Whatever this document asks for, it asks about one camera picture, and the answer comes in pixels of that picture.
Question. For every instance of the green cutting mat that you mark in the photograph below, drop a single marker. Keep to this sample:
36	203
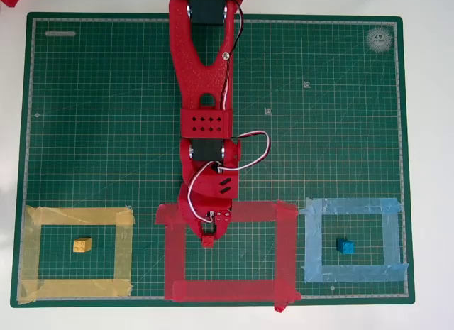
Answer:
106	131

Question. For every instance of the red toy brick cube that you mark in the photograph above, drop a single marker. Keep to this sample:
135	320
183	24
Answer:
208	241

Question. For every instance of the blue toy brick cube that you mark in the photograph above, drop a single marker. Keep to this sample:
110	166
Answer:
345	246

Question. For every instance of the blue tape square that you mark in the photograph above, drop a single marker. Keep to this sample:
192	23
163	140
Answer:
354	205

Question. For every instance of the red follower robot arm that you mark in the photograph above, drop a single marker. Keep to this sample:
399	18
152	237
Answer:
191	71

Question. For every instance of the red tape square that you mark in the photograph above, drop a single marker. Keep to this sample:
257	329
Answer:
283	245

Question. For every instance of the yellow tape square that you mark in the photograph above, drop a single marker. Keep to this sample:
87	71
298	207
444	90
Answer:
81	214

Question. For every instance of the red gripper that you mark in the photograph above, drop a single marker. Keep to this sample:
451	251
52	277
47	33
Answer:
196	210

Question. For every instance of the yellow toy brick cube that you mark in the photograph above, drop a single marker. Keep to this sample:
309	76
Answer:
82	245

